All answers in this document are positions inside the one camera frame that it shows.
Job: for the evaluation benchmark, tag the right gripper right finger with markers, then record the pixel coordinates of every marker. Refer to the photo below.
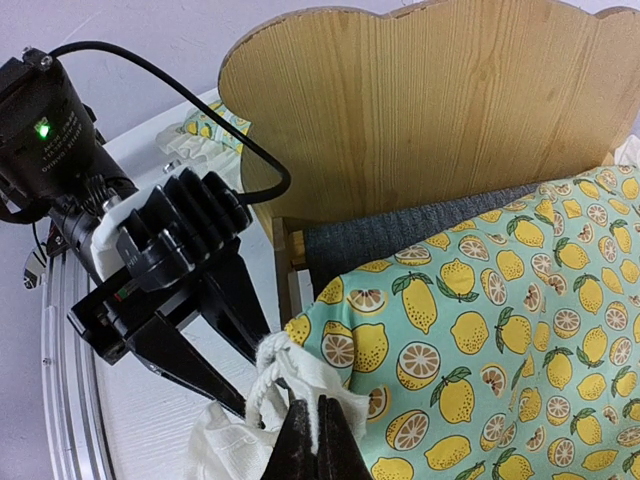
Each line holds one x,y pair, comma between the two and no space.
338,454

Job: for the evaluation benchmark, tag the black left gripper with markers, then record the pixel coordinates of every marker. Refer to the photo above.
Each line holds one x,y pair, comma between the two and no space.
119,317

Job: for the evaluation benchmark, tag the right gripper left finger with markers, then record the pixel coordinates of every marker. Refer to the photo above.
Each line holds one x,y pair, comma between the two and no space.
292,458

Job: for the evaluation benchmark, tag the lemon print bed cushion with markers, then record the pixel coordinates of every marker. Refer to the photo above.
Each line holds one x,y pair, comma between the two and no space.
506,347

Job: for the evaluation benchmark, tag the wooden pet bed frame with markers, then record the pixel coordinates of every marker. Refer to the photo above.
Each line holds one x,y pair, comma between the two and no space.
439,100

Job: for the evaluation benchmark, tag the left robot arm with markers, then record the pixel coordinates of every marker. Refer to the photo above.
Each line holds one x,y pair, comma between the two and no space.
53,164

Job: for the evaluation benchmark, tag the grey bed base mat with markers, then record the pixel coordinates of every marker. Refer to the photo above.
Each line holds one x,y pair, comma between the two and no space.
337,248

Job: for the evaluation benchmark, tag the small lemon print pillow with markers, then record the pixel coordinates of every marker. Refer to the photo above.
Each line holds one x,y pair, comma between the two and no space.
200,143

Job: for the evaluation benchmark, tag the aluminium front rail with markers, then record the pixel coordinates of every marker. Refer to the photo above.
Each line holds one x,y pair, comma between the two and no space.
76,433

